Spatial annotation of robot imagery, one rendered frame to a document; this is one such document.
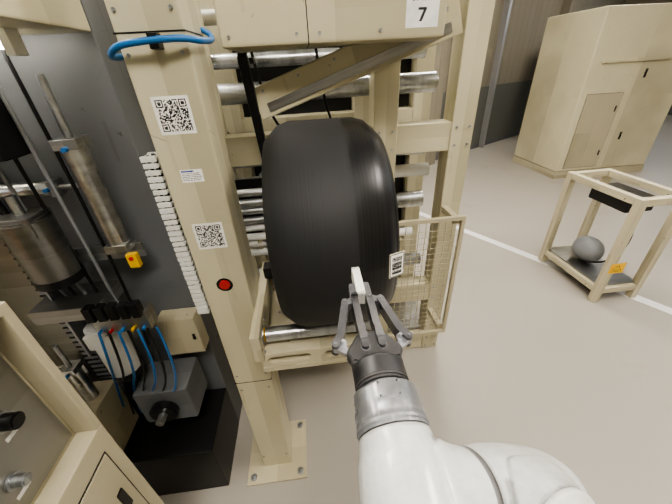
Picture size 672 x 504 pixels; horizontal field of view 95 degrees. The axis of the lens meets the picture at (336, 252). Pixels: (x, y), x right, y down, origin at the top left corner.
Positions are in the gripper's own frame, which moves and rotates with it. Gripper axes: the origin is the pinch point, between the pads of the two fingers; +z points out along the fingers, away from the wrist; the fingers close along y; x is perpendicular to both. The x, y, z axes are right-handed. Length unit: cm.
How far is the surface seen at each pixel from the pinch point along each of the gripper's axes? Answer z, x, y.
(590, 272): 109, 126, -200
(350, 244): 9.9, -2.0, -0.1
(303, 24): 60, -37, 5
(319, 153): 24.3, -16.1, 4.4
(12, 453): -13, 20, 65
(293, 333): 16.6, 34.7, 16.1
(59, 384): -3, 16, 61
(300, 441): 20, 126, 24
